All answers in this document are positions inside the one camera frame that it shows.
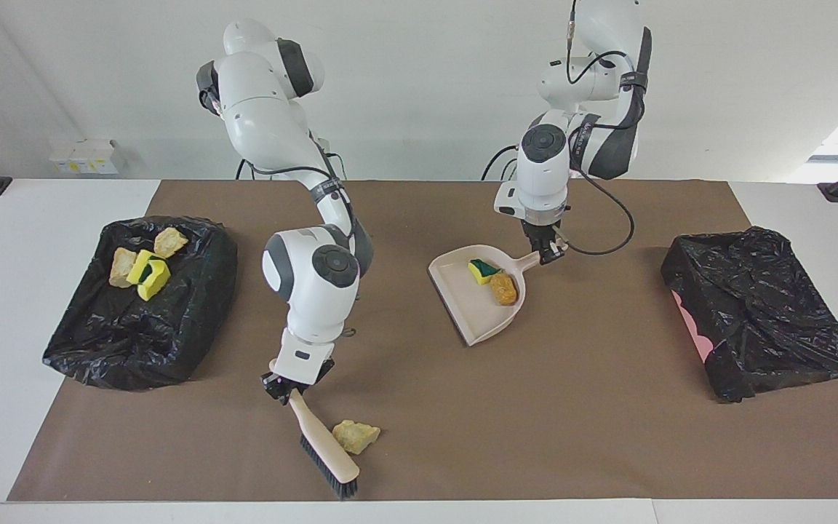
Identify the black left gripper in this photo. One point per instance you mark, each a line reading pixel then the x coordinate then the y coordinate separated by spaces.
pixel 541 229

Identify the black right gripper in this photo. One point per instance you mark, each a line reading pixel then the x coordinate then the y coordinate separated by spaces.
pixel 281 382

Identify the brown fried nugget piece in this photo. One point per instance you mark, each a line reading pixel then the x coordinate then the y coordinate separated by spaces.
pixel 503 289

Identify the beige hand brush black bristles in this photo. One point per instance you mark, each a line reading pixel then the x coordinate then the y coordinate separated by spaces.
pixel 324 444

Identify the small green yellow sponge piece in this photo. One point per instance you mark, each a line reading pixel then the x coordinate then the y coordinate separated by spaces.
pixel 482 271

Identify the beige plastic dustpan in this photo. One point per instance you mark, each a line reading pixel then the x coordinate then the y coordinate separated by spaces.
pixel 477 313

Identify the striped croissant bread piece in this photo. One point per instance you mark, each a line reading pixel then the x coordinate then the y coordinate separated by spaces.
pixel 122 267

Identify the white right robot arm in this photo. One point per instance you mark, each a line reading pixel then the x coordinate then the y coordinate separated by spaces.
pixel 317 291

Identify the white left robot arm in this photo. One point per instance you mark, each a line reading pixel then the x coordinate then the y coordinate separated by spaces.
pixel 543 175

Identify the black bag lined bin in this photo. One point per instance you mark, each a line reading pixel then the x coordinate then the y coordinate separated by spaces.
pixel 135 335

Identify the pink bin with black bag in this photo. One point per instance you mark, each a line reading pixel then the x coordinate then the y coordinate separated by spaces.
pixel 761 306

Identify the brown paper mat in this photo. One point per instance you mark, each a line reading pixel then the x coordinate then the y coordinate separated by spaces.
pixel 608 437

